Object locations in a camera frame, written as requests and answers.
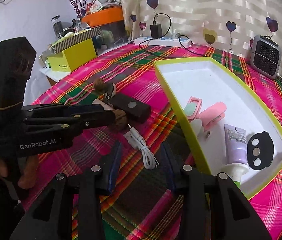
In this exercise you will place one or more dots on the pink hair clip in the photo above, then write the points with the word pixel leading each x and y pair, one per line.
pixel 212 115

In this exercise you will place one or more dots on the white power strip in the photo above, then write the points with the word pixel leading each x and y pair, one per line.
pixel 165 41

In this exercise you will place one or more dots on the black rectangular case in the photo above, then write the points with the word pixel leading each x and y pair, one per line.
pixel 134 109

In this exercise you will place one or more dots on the yellow cardboard box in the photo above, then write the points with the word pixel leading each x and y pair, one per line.
pixel 73 57

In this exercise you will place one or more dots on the brown walnut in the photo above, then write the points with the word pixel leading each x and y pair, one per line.
pixel 99 85
pixel 120 122

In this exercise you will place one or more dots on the black opposite right gripper left fingers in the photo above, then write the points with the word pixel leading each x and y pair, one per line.
pixel 57 121

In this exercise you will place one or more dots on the pink frame green mirror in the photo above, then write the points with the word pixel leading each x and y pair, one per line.
pixel 192 108

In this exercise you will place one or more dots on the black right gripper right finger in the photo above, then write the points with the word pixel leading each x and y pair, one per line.
pixel 213 206

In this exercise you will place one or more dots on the orange plastic basin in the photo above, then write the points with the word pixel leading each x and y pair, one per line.
pixel 103 17

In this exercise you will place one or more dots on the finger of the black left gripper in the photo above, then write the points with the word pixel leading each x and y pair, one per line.
pixel 50 215

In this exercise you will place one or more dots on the heart patterned cream curtain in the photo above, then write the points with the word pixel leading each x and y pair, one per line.
pixel 234 22

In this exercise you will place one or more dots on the person's left hand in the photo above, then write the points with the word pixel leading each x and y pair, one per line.
pixel 29 173

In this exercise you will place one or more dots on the grey mini fan heater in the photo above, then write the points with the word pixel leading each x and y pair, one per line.
pixel 265 56

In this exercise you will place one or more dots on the black round three-button disc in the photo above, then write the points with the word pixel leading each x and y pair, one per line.
pixel 260 151

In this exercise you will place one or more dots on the dark glass jar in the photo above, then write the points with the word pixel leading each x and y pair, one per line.
pixel 57 26

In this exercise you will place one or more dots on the purple cream tube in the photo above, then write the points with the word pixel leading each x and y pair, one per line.
pixel 236 153

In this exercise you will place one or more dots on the yellow-green white tray box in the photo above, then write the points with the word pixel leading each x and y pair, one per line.
pixel 206 79

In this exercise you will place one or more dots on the black power adapter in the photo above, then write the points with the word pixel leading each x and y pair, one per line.
pixel 156 31

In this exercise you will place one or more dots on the striped box lid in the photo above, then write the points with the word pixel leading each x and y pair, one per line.
pixel 67 42

